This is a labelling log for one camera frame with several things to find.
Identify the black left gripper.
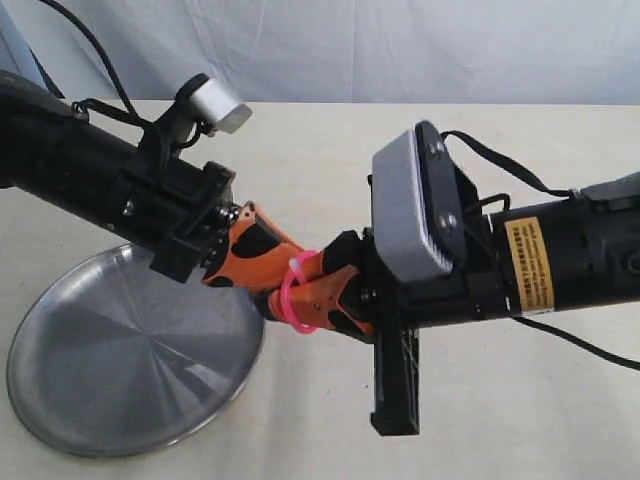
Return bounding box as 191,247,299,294
107,122,303,290

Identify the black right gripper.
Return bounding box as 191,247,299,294
254,179,515,436

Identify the pink glow stick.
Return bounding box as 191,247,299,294
280,249,320,335

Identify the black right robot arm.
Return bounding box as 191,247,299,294
256,172,639,436

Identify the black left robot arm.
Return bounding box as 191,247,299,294
1,73,300,291

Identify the round stainless steel plate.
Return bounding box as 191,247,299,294
5,244,265,458

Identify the white backdrop cloth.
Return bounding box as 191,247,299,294
0,0,640,105

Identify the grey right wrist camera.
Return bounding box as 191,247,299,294
371,121,467,283

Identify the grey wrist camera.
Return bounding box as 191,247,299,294
175,73,253,137
371,121,467,283

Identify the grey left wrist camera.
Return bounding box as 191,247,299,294
175,73,253,137

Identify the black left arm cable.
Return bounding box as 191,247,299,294
38,0,216,151

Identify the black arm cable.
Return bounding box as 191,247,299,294
439,129,640,372
38,0,216,151

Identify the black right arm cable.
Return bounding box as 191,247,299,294
439,129,640,372

